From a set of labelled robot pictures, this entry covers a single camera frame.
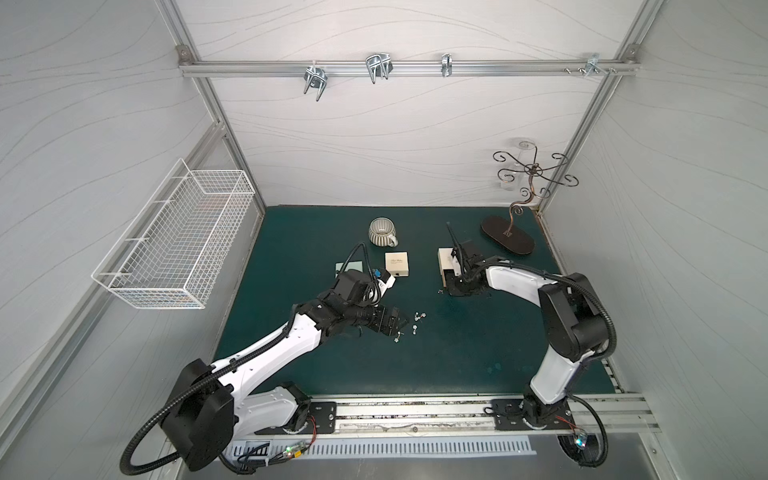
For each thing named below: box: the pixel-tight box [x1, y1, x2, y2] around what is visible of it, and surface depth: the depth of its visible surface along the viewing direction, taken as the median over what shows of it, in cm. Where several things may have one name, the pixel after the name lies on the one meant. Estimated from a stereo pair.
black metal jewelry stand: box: [482, 141, 579, 255], surface depth 105 cm
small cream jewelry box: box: [385, 251, 409, 277], surface depth 103 cm
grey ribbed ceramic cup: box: [368, 216, 399, 247], surface depth 107 cm
